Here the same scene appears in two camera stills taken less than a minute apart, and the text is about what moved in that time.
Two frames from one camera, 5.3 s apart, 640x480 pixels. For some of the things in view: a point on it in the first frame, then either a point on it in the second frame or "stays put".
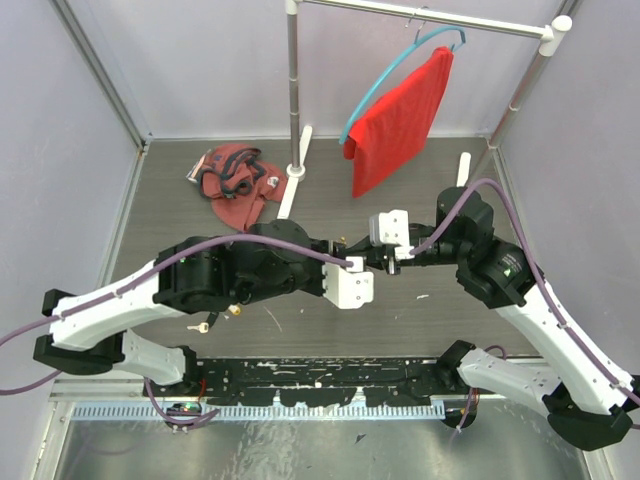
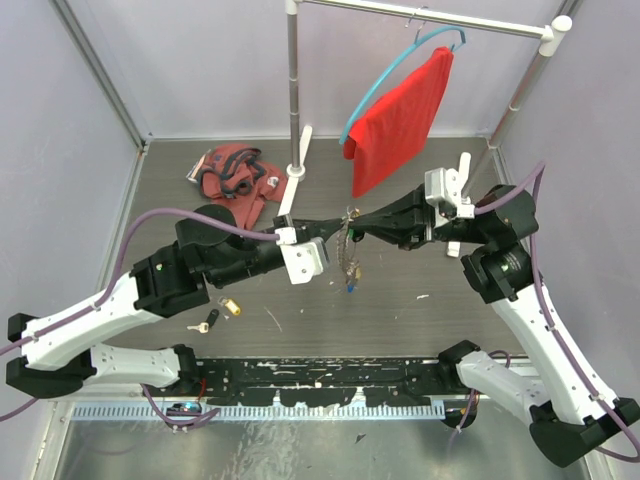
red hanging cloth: [398, 128] stays put
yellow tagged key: [234, 309] stays put
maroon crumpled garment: [239, 184] stays put
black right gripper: [377, 256] → [408, 221]
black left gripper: [333, 248] → [316, 229]
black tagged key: [203, 327] stays put
